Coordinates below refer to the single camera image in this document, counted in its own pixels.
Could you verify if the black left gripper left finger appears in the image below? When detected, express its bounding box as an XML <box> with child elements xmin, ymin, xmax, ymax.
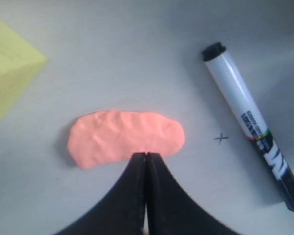
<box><xmin>58</xmin><ymin>153</ymin><xmax>146</xmax><ymax>235</ymax></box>

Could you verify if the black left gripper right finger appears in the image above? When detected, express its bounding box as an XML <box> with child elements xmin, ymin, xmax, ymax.
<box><xmin>146</xmin><ymin>153</ymin><xmax>237</xmax><ymax>235</ymax></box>

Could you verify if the yellow foam cube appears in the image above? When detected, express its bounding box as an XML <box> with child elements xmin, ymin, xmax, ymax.
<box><xmin>0</xmin><ymin>20</ymin><xmax>47</xmax><ymax>120</ymax></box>

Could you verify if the black white marker pen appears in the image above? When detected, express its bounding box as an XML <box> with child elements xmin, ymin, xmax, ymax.
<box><xmin>201</xmin><ymin>42</ymin><xmax>294</xmax><ymax>212</ymax></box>

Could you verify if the orange soft clay piece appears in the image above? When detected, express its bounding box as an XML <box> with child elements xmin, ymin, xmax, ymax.
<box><xmin>67</xmin><ymin>110</ymin><xmax>185</xmax><ymax>169</ymax></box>

